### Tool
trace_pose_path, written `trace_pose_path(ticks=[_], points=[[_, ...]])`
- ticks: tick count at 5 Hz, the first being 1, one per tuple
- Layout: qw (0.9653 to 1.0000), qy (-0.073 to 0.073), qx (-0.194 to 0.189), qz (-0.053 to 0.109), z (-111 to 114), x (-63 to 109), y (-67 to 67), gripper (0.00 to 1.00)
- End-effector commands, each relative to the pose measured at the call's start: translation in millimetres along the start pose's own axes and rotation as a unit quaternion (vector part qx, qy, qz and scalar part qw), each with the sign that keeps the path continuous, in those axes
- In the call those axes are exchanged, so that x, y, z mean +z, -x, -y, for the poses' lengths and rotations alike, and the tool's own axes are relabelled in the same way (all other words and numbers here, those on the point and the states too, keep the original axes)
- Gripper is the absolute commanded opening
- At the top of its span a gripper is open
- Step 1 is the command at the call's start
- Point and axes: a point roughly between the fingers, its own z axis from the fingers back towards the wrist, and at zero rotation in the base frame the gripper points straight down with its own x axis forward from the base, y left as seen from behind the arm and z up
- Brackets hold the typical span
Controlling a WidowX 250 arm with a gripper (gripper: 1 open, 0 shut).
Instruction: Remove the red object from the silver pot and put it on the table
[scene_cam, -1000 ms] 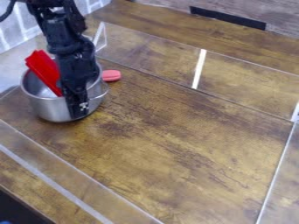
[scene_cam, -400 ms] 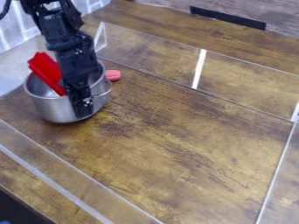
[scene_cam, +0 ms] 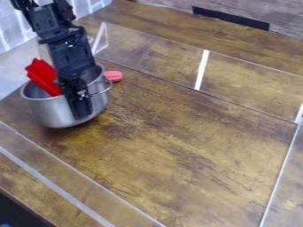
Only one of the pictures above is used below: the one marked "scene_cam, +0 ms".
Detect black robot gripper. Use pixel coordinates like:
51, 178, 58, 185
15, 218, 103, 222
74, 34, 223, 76
38, 26, 96, 120

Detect silver metal pot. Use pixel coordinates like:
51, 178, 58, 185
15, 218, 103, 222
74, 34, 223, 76
20, 63, 112, 129

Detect red star-shaped block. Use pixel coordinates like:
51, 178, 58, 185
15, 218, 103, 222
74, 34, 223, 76
26, 58, 62, 97

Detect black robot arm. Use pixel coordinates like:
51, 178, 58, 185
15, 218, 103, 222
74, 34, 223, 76
10, 0, 96, 120

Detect small pink oval object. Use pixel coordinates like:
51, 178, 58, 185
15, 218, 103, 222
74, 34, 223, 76
104, 71, 123, 82

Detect clear acrylic triangular bracket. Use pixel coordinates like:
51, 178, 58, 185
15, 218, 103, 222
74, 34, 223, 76
91, 22, 110, 55

